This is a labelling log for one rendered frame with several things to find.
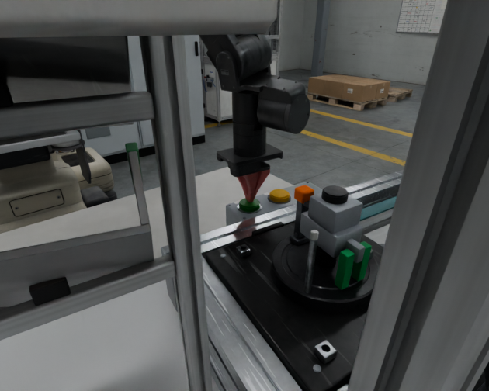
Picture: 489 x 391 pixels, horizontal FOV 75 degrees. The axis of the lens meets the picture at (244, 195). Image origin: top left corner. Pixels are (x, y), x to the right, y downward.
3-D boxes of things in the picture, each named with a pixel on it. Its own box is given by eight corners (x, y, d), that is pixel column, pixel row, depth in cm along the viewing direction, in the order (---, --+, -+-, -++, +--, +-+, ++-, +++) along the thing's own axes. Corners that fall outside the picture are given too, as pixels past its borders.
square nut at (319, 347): (313, 352, 33) (314, 345, 32) (324, 345, 33) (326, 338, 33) (324, 365, 31) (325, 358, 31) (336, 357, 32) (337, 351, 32)
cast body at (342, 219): (298, 231, 42) (303, 184, 39) (324, 223, 44) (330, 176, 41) (345, 268, 36) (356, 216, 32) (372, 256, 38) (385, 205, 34)
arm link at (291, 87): (253, 36, 50) (213, 51, 45) (316, 37, 43) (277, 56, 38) (261, 108, 57) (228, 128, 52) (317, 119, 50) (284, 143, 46)
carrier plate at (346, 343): (206, 263, 48) (205, 252, 47) (324, 219, 59) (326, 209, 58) (313, 410, 30) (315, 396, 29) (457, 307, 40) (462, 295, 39)
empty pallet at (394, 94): (337, 93, 666) (338, 86, 659) (356, 89, 717) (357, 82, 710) (395, 102, 591) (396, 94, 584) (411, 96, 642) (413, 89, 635)
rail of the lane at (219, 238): (168, 294, 54) (159, 242, 49) (458, 180, 94) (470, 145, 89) (178, 316, 50) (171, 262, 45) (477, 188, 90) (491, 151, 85)
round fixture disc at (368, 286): (251, 261, 45) (251, 249, 44) (324, 232, 52) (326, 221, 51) (319, 333, 35) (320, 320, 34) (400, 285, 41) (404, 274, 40)
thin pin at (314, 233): (302, 289, 38) (309, 230, 34) (307, 287, 38) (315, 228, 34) (306, 294, 37) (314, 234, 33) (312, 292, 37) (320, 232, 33)
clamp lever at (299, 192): (289, 233, 46) (293, 187, 42) (300, 230, 47) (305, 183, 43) (306, 247, 43) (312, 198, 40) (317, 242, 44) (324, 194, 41)
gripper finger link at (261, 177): (270, 205, 59) (272, 157, 54) (236, 216, 56) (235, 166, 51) (251, 191, 64) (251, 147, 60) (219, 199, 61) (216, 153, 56)
